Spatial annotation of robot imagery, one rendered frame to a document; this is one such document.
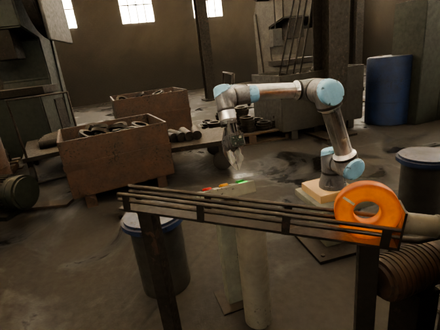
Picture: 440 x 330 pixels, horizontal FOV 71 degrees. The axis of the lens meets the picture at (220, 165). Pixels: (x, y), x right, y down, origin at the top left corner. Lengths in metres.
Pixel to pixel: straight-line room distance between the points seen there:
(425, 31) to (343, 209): 3.92
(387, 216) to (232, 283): 0.86
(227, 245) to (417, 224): 0.79
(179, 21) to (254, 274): 11.87
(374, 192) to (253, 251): 0.56
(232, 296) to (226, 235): 0.34
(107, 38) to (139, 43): 1.10
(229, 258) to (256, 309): 0.24
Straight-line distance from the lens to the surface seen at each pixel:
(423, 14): 4.66
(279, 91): 1.53
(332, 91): 1.49
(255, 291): 1.36
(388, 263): 1.01
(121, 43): 12.40
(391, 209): 0.88
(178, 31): 12.69
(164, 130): 2.88
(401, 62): 4.62
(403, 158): 2.16
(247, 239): 1.21
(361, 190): 0.85
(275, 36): 6.17
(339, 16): 4.05
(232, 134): 1.27
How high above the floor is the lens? 1.12
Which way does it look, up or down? 19 degrees down
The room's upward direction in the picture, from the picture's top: 7 degrees counter-clockwise
